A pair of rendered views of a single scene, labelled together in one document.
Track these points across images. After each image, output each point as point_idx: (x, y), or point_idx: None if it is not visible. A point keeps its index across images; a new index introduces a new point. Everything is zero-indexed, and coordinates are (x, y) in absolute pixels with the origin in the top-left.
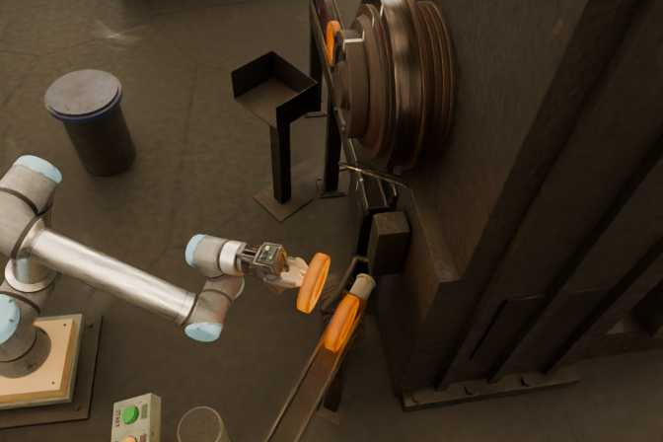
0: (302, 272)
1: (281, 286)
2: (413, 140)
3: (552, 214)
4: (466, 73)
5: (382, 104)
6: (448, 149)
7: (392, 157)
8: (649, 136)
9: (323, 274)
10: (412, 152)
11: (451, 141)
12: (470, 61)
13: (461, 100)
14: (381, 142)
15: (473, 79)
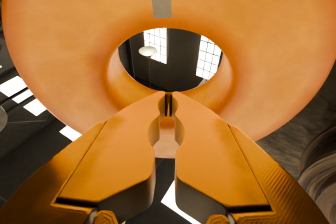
0: (175, 140)
1: (33, 197)
2: (312, 153)
3: None
4: (294, 163)
5: (325, 214)
6: (328, 109)
7: (318, 158)
8: None
9: (222, 55)
10: (327, 138)
11: (319, 117)
12: (289, 168)
13: (300, 149)
14: (332, 184)
15: (279, 159)
